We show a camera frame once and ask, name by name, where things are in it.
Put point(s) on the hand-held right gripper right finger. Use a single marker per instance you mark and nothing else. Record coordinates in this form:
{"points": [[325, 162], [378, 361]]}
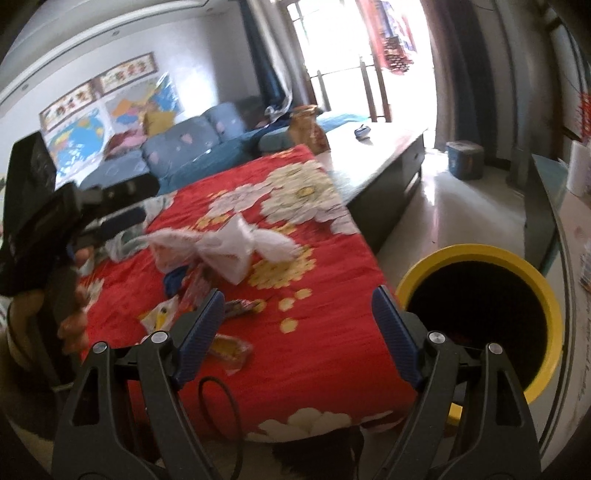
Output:
{"points": [[397, 337]]}

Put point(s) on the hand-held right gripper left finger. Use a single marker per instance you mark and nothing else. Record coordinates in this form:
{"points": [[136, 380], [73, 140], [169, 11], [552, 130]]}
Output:
{"points": [[203, 332]]}

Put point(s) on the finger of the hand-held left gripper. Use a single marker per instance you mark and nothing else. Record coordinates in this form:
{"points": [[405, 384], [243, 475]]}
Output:
{"points": [[124, 189], [131, 217]]}

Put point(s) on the blue cloth bundle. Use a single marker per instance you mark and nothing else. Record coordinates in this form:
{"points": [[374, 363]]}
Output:
{"points": [[175, 284]]}

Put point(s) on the yellow black trash bin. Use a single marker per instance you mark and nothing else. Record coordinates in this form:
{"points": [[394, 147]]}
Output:
{"points": [[549, 295]]}

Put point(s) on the person's left forearm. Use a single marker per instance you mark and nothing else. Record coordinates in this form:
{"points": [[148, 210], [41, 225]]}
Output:
{"points": [[23, 309]]}

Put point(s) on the person's left hand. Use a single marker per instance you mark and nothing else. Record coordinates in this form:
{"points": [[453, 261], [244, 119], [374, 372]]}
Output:
{"points": [[76, 330]]}

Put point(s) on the clear plastic bag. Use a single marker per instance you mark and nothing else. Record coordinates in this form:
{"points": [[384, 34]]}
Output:
{"points": [[127, 242]]}

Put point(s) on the orange snack wrapper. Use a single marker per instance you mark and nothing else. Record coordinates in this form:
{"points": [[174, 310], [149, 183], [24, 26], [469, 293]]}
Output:
{"points": [[231, 353]]}

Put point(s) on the red white snack wrapper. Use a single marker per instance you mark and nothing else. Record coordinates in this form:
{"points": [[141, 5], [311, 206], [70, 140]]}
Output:
{"points": [[194, 290]]}

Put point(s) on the colourful candy wrapper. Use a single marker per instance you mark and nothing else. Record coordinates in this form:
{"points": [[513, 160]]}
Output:
{"points": [[239, 307]]}

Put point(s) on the pink cushion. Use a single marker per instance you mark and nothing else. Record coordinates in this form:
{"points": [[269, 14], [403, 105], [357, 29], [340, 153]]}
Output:
{"points": [[123, 144]]}

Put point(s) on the yellow white snack wrapper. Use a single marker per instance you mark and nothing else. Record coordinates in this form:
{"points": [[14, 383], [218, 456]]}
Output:
{"points": [[159, 316]]}

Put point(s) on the world map poster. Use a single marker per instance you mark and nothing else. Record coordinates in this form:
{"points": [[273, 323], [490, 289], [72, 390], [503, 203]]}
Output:
{"points": [[78, 138]]}

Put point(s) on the blue floral sofa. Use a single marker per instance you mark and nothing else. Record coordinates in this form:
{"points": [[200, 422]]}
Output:
{"points": [[184, 138]]}

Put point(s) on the red floral blanket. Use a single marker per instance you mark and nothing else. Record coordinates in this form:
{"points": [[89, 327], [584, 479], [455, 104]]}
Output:
{"points": [[314, 350]]}

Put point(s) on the white rolled cloth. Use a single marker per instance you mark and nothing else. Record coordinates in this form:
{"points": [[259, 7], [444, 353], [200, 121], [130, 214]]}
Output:
{"points": [[231, 249]]}

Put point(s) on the country map poster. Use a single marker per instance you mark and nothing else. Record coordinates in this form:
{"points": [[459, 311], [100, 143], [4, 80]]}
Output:
{"points": [[143, 101]]}

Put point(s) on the wooden coffee table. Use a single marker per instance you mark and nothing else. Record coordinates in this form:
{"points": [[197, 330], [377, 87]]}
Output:
{"points": [[369, 161]]}

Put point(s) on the glass TV stand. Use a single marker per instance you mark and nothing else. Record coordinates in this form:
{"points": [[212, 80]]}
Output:
{"points": [[540, 217]]}

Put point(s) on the blue storage box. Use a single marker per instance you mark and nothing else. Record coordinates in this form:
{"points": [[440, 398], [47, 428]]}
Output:
{"points": [[464, 159]]}

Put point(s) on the orange bag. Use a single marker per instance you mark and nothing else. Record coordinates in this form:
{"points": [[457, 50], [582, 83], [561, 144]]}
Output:
{"points": [[307, 131]]}

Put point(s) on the blue curtain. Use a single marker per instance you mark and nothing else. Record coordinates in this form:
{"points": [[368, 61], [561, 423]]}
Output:
{"points": [[268, 60]]}

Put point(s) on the small blue white object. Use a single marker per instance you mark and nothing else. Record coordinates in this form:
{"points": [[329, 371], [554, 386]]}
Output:
{"points": [[362, 131]]}

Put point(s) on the wooden balcony rack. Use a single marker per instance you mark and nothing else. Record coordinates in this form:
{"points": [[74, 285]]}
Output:
{"points": [[369, 87]]}

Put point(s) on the dark curtain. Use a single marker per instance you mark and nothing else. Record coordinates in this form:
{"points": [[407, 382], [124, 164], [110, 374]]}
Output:
{"points": [[455, 69]]}

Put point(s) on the red hanging decoration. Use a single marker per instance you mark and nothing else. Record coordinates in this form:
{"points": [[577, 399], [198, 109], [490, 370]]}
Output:
{"points": [[388, 41]]}

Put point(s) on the framed wall picture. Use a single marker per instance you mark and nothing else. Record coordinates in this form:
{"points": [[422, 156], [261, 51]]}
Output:
{"points": [[69, 104], [129, 71]]}

